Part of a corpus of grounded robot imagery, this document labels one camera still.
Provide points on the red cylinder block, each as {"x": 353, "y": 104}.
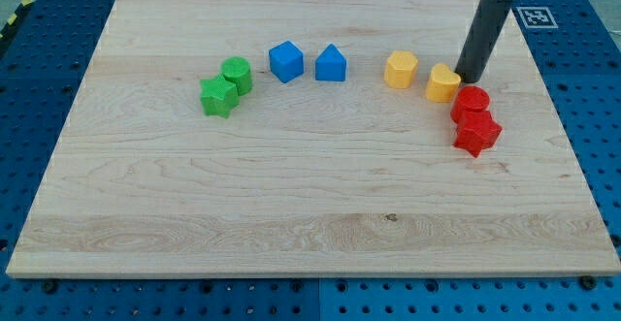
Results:
{"x": 470, "y": 98}

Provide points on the red star block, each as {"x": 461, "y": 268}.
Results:
{"x": 477, "y": 131}

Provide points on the blue triangular prism block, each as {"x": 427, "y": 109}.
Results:
{"x": 330, "y": 65}

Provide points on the blue cube block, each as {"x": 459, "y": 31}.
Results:
{"x": 286, "y": 61}

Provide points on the green cylinder block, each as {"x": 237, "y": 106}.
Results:
{"x": 237, "y": 70}

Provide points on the yellow hexagon block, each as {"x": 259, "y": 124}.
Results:
{"x": 400, "y": 69}

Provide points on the light wooden board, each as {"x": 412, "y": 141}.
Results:
{"x": 310, "y": 177}

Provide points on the yellow heart block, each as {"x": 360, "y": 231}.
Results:
{"x": 442, "y": 84}

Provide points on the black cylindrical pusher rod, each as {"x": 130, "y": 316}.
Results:
{"x": 489, "y": 19}

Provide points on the white fiducial marker tag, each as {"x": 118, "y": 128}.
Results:
{"x": 537, "y": 17}

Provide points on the green star block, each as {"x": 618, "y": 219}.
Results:
{"x": 219, "y": 96}

